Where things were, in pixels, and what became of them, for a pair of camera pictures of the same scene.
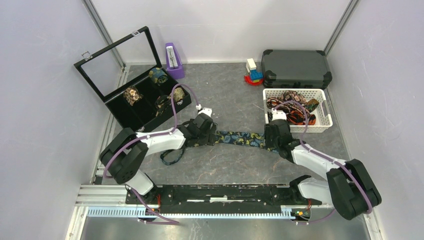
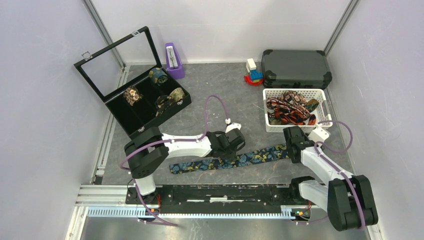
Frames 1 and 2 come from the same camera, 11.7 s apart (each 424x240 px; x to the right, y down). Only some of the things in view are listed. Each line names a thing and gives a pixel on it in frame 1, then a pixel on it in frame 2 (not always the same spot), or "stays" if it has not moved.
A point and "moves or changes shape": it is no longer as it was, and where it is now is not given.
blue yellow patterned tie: x=254 y=140 moves or changes shape
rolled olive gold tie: x=178 y=94 stays
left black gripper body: x=205 y=137 to x=230 y=153
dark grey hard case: x=295 y=69 stays
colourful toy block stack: x=255 y=77 stays
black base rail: x=223 y=199 stays
